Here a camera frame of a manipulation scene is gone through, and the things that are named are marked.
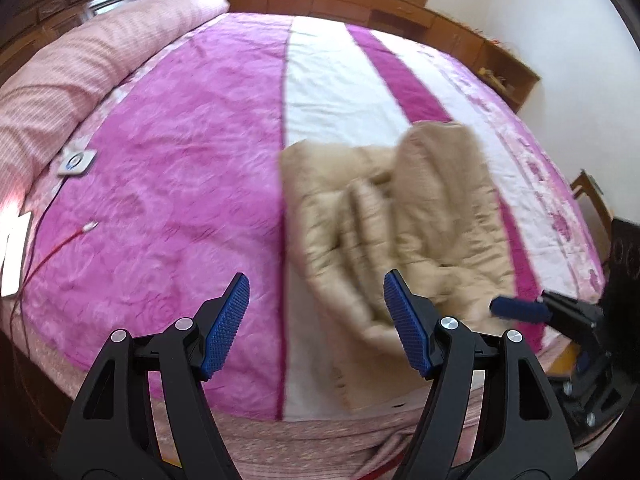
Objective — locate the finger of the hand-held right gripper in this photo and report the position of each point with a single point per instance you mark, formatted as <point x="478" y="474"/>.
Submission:
<point x="520" y="309"/>

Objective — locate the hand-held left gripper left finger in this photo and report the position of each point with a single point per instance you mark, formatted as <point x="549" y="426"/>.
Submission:
<point x="227" y="320"/>

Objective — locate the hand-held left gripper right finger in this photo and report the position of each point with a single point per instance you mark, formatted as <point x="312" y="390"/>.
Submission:
<point x="407" y="322"/>

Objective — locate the beige down jacket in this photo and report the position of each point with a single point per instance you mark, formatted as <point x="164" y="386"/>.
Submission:
<point x="425" y="200"/>

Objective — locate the wooden chair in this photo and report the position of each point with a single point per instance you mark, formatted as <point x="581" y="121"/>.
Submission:
<point x="592" y="197"/>

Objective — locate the pink floral bed sheet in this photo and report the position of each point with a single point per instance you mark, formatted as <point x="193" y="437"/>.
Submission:
<point x="300" y="445"/>

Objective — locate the pink and white floral bedspread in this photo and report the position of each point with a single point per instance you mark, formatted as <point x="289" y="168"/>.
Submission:
<point x="175" y="185"/>

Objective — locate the white blanket controller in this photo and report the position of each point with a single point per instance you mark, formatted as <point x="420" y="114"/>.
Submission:
<point x="76" y="162"/>

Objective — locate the white flat device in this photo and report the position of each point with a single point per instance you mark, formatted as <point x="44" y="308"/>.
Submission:
<point x="14" y="255"/>

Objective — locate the open wooden shelf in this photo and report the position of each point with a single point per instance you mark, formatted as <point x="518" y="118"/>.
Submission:
<point x="505" y="72"/>

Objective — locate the pink checkered pillow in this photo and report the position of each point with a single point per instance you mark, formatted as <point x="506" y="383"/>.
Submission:
<point x="75" y="70"/>

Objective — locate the long wooden cabinet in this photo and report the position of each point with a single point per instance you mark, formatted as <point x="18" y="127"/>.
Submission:
<point x="325" y="0"/>

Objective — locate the wooden bed frame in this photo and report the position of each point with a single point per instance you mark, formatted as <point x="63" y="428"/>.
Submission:
<point x="562" y="362"/>

